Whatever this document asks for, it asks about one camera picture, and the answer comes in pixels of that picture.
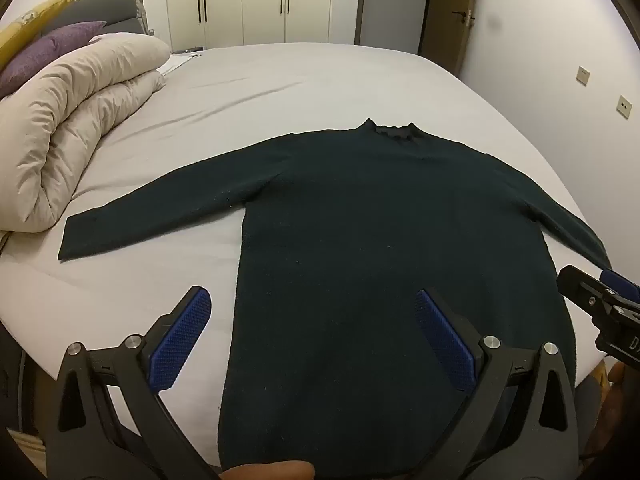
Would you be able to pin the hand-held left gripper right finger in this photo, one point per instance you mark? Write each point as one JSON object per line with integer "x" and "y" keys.
{"x": 442, "y": 335}

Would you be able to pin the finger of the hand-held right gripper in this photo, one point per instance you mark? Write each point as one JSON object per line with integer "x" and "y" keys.
{"x": 620, "y": 285}
{"x": 580, "y": 287}

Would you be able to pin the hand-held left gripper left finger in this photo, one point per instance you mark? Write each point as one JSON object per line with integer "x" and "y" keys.
{"x": 185, "y": 332}

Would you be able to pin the dark green sweater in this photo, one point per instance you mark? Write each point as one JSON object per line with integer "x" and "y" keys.
{"x": 375, "y": 210}

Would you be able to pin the beige folded duvet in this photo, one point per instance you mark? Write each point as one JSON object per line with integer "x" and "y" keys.
{"x": 75, "y": 125}

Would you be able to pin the brown wooden door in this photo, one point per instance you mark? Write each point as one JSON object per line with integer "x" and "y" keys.
{"x": 447, "y": 10}

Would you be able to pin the purple pillow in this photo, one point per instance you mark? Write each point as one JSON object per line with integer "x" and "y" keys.
{"x": 45, "y": 55}

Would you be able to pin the grey pillow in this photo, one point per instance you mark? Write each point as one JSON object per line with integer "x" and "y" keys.
{"x": 100, "y": 7}

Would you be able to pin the white wardrobe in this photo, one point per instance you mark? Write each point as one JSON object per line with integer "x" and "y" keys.
{"x": 240, "y": 0}

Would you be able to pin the yellow pillow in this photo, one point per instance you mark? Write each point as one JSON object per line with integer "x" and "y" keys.
{"x": 25, "y": 22}

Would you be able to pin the beige wall socket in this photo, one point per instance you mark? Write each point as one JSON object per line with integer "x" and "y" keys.
{"x": 622, "y": 106}
{"x": 582, "y": 76}

